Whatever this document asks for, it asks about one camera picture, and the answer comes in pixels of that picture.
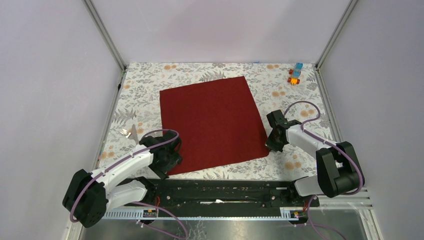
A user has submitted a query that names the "dark red cloth napkin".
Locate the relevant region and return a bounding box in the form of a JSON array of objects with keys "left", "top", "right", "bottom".
[{"left": 159, "top": 76, "right": 269, "bottom": 175}]

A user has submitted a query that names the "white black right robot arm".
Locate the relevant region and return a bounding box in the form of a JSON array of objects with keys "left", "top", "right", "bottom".
[{"left": 265, "top": 110, "right": 365, "bottom": 206}]

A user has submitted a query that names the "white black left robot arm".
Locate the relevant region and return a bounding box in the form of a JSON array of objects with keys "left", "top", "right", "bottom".
[{"left": 62, "top": 129, "right": 182, "bottom": 228}]

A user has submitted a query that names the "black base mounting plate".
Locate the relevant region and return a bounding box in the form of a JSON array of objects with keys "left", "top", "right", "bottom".
[{"left": 139, "top": 177, "right": 320, "bottom": 211}]

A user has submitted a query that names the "silver fork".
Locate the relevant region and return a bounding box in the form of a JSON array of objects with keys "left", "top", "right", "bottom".
[{"left": 119, "top": 129, "right": 132, "bottom": 138}]

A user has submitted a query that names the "floral patterned tablecloth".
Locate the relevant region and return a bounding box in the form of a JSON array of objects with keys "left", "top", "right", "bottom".
[{"left": 96, "top": 63, "right": 334, "bottom": 181}]

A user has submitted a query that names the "blue orange toy car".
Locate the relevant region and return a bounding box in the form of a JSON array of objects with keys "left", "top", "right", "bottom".
[{"left": 287, "top": 62, "right": 304, "bottom": 85}]

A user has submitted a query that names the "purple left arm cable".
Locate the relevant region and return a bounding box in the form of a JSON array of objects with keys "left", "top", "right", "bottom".
[{"left": 69, "top": 128, "right": 180, "bottom": 223}]

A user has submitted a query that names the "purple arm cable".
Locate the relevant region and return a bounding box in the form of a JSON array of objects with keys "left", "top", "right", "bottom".
[
  {"left": 69, "top": 128, "right": 180, "bottom": 223},
  {"left": 283, "top": 100, "right": 366, "bottom": 196}
]

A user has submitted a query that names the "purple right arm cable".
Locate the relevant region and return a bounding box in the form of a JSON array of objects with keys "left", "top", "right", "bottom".
[{"left": 283, "top": 100, "right": 366, "bottom": 196}]

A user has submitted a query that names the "white slotted cable duct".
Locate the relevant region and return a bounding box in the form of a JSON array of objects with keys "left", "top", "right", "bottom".
[{"left": 102, "top": 204, "right": 300, "bottom": 222}]

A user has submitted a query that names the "right aluminium frame post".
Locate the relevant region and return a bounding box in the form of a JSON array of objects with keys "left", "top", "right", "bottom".
[{"left": 315, "top": 0, "right": 359, "bottom": 70}]

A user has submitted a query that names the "aluminium frame post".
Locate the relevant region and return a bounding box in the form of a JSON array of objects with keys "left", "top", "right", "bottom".
[
  {"left": 315, "top": 0, "right": 359, "bottom": 70},
  {"left": 82, "top": 0, "right": 127, "bottom": 72}
]

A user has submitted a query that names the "left aluminium frame post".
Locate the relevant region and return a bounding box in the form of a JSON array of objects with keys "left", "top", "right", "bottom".
[{"left": 82, "top": 0, "right": 127, "bottom": 72}]

